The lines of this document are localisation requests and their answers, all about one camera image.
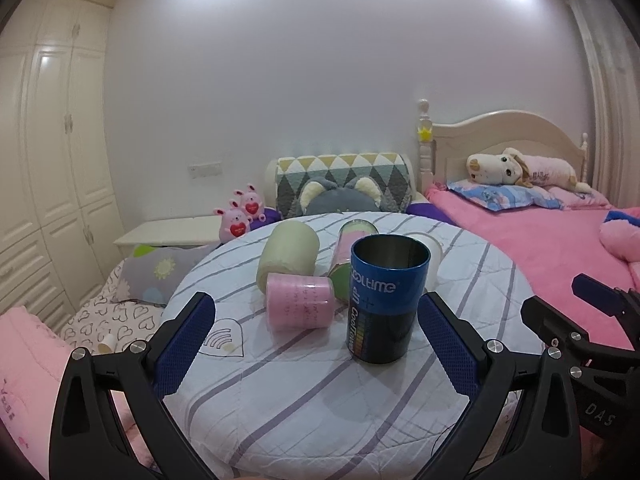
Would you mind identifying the pink quilt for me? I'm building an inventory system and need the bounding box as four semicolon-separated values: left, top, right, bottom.
0;306;151;480

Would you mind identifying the pale green cup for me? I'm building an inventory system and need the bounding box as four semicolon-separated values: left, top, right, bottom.
256;221;320;292

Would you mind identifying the cream wardrobe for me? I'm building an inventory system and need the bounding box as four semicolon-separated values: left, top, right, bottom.
0;0;118;333

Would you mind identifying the pink bed blanket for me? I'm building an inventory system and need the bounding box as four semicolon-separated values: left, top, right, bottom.
425;187;640;351

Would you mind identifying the blue cloth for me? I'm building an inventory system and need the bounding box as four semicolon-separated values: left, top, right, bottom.
604;208;640;226

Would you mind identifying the white dog plush toy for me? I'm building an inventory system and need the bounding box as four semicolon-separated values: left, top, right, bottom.
466;147;593;193

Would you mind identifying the white curtain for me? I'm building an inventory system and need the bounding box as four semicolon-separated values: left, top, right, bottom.
570;0;640;211

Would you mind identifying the large pink bunny plush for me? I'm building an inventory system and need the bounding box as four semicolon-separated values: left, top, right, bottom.
213;200;251;242

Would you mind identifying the small pink bunny plush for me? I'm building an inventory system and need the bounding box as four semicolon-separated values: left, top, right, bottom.
234;185;267;222

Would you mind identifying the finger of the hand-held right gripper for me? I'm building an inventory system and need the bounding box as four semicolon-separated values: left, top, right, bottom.
571;273;640;317
520;296;640;353

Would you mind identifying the purple cushion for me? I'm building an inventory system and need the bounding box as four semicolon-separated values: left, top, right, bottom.
250;206;283;233

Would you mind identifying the blue cartoon pillow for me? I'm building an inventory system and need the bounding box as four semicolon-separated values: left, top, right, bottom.
446;180;566;211

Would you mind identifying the triangle patterned headboard cover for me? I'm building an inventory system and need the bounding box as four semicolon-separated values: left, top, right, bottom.
274;154;416;218

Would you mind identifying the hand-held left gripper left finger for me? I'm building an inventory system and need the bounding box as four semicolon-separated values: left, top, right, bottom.
48;291;217;480

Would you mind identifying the green and pink cup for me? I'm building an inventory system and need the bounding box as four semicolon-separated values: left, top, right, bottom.
327;220;379;306

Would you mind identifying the pink plush cushion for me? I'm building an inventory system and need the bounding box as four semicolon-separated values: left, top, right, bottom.
599;220;640;262

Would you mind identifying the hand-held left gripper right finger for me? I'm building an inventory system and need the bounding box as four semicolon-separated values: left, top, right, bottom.
418;291;586;480

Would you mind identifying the pink pillow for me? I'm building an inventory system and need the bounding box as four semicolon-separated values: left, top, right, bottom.
542;185;611;207

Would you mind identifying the heart print sheet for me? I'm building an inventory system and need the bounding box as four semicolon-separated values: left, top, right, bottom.
60;260;171;356

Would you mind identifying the cream bed headboard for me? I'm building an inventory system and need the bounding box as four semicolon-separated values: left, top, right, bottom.
417;99;591;193

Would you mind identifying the grey bear cushion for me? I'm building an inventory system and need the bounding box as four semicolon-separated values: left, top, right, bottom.
299;176;382;217

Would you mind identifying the grey flower pillow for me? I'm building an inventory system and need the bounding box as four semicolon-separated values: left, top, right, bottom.
120;242;221;307

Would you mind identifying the white bedside table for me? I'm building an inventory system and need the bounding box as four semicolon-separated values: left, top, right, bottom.
114;215;236;251

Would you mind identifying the blue metal cup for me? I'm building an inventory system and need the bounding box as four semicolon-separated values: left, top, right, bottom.
346;234;431;365

